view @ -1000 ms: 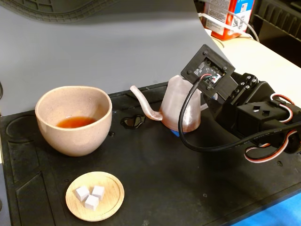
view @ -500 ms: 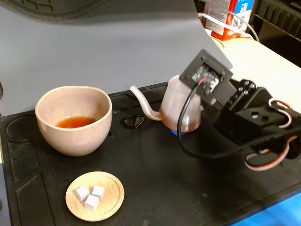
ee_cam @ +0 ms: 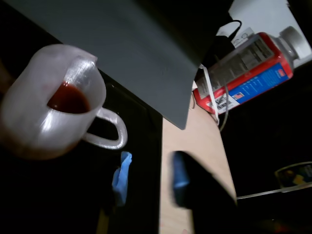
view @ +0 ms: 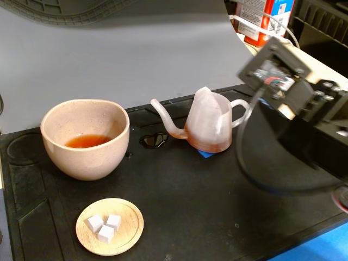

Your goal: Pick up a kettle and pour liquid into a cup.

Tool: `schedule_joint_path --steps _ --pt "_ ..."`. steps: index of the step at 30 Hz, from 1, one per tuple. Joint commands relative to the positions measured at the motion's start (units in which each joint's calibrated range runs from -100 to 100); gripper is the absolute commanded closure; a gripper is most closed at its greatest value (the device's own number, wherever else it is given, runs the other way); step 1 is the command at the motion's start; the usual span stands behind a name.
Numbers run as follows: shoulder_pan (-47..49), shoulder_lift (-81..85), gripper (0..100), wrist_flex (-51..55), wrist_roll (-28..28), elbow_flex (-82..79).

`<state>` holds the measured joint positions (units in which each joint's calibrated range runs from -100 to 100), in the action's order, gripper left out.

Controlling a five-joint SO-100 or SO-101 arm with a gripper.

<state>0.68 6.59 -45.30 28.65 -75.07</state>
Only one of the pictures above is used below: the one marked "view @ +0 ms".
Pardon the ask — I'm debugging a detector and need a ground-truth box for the dark spilled liquid puddle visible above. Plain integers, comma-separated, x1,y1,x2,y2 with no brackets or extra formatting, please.
139,132,169,150

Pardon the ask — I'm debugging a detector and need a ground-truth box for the grey braided cable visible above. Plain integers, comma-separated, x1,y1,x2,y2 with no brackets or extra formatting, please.
262,12,301,49

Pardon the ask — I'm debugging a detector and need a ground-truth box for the white flat strap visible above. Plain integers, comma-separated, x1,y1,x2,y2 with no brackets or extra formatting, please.
228,14,272,35

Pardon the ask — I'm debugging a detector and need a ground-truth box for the translucent plastic measuring cup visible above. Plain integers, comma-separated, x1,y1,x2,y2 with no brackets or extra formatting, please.
150,86,252,153

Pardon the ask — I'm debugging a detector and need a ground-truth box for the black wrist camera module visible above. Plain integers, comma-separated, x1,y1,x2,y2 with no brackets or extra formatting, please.
237,36,313,109

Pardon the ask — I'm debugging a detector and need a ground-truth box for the white sugar cube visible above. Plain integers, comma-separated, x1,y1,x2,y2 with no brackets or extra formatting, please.
105,214,122,231
86,214,104,234
97,225,115,244

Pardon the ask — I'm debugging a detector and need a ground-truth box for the round wooden coaster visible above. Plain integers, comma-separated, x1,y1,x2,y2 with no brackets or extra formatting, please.
75,197,145,257

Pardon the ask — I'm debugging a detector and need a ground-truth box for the small blue tape marker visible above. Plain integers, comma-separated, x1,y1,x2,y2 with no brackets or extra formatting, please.
197,149,216,160

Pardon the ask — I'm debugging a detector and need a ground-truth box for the red white blue carton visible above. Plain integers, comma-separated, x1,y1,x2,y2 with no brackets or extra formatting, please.
235,0,296,46

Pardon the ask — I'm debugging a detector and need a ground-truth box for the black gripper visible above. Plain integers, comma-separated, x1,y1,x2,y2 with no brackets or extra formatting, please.
279,78,348,126

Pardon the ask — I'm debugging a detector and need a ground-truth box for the black slotted plastic crate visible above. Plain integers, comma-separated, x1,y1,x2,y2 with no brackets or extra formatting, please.
288,0,348,69

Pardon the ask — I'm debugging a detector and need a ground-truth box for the grey plastic backdrop sheet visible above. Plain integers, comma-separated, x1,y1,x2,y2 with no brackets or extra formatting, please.
0,0,255,135

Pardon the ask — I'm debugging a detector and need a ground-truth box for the black rubber work mat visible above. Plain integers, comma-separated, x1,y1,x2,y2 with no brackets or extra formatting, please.
0,83,348,261

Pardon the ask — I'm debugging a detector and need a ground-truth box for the black camera cable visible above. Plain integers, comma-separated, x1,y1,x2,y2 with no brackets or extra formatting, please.
235,86,348,195

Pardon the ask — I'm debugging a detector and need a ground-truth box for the beige ceramic cup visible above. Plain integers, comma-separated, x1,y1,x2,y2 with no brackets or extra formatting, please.
40,98,131,182

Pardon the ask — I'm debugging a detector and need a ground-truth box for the dark ribbed rubber mat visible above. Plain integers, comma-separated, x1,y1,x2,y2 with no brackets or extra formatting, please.
5,0,142,27

